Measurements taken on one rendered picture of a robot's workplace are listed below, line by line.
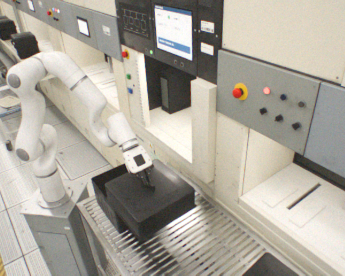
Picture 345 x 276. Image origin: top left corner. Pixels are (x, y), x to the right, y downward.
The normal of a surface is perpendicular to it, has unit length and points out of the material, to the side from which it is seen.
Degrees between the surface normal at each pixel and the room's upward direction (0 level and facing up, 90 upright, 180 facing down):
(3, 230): 0
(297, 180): 0
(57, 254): 90
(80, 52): 90
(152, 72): 90
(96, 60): 90
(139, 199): 0
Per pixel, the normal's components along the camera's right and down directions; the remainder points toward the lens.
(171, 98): 0.60, 0.42
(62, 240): -0.14, 0.54
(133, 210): -0.04, -0.83
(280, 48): -0.80, 0.36
